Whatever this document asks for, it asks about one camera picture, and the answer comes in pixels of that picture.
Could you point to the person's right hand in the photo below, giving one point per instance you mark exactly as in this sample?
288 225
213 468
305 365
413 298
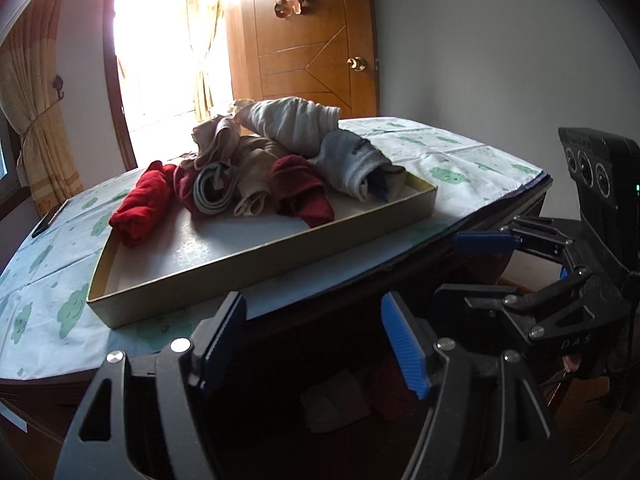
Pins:
572 362

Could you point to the white underwear roll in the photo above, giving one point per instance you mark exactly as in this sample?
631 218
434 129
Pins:
295 122

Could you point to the dark red underwear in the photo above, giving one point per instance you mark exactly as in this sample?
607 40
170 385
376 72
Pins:
300 190
185 185
395 385

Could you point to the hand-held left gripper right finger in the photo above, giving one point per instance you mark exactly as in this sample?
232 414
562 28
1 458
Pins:
402 345

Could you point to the brass door knob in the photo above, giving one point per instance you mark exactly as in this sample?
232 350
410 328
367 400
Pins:
356 64

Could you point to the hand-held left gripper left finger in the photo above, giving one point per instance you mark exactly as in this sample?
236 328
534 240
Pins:
227 330

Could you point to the striped beige curtain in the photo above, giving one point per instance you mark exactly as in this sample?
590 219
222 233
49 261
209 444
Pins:
40 110

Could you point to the black phone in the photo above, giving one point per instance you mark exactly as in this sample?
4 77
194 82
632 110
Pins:
47 220

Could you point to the dark curtain hook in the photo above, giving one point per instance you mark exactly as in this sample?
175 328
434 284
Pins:
58 86

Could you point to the bright red underwear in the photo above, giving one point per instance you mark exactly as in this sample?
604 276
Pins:
142 205

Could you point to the wooden doorway frame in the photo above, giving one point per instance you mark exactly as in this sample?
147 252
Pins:
117 110

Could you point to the grey and blue underwear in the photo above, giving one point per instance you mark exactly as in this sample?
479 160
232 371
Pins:
345 160

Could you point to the dark wooden dresser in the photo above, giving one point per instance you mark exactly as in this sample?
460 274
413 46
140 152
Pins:
35 400

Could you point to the beige underwear roll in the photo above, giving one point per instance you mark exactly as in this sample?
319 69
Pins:
217 137

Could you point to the cloud print tablecloth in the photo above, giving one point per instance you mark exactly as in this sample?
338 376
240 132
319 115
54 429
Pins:
450 160

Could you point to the tan underwear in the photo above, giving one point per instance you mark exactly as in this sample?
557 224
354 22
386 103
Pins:
255 180

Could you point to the grey striped underwear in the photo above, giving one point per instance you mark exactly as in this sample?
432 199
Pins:
212 190

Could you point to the shallow cardboard tray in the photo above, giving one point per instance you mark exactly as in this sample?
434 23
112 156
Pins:
225 260

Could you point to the yellow sheer curtain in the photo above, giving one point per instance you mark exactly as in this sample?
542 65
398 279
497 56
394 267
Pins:
207 85

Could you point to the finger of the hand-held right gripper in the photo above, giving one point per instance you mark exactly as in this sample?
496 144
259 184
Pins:
482 242
475 315

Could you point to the brown wooden door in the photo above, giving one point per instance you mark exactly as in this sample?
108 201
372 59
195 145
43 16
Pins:
300 75

